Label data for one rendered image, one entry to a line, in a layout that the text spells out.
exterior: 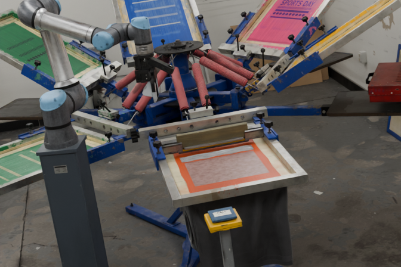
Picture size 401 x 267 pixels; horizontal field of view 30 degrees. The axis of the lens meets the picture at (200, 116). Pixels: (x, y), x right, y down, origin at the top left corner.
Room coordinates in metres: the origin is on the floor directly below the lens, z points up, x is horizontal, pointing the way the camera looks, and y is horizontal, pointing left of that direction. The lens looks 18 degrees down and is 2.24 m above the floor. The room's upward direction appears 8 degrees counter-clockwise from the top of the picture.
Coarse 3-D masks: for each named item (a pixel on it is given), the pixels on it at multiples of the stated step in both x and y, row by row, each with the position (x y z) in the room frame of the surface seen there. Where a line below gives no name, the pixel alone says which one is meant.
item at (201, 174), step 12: (180, 156) 3.43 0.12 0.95; (216, 156) 3.36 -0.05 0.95; (180, 168) 3.27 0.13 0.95; (192, 168) 3.25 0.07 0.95; (204, 168) 3.23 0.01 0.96; (216, 168) 3.21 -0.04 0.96; (192, 180) 3.11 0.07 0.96; (204, 180) 3.09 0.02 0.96; (216, 180) 3.07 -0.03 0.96; (228, 180) 3.05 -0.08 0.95; (192, 192) 2.97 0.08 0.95
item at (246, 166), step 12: (240, 144) 3.48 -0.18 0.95; (252, 144) 3.46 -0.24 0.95; (228, 156) 3.34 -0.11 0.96; (240, 156) 3.32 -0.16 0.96; (252, 156) 3.30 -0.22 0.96; (264, 156) 3.28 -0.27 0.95; (228, 168) 3.19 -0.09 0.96; (240, 168) 3.17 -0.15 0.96; (252, 168) 3.15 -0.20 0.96; (264, 168) 3.13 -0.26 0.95; (240, 180) 3.03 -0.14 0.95; (252, 180) 3.02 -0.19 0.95
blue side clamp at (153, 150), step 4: (156, 140) 3.58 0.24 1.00; (152, 144) 3.53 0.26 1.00; (152, 148) 3.44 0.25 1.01; (156, 148) 3.46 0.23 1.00; (160, 148) 3.45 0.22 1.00; (152, 152) 3.45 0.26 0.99; (152, 156) 3.50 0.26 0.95; (156, 156) 3.33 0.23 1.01; (160, 156) 3.34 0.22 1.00; (164, 156) 3.34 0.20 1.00; (156, 160) 3.32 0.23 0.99; (156, 164) 3.32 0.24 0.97; (156, 168) 3.33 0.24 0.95
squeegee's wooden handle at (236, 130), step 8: (216, 128) 3.47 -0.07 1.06; (224, 128) 3.47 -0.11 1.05; (232, 128) 3.47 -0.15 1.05; (240, 128) 3.48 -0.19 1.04; (176, 136) 3.45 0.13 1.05; (184, 136) 3.44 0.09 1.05; (192, 136) 3.45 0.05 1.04; (200, 136) 3.45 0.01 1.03; (208, 136) 3.46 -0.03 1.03; (216, 136) 3.46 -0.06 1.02; (224, 136) 3.47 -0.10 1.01; (232, 136) 3.47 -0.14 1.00; (240, 136) 3.48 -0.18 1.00; (184, 144) 3.44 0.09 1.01; (192, 144) 3.45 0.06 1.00
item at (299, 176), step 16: (272, 144) 3.33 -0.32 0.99; (160, 160) 3.32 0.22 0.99; (288, 160) 3.10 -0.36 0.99; (288, 176) 2.92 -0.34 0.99; (304, 176) 2.92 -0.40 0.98; (176, 192) 2.92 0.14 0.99; (208, 192) 2.87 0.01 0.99; (224, 192) 2.87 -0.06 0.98; (240, 192) 2.88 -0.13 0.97; (256, 192) 2.89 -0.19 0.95
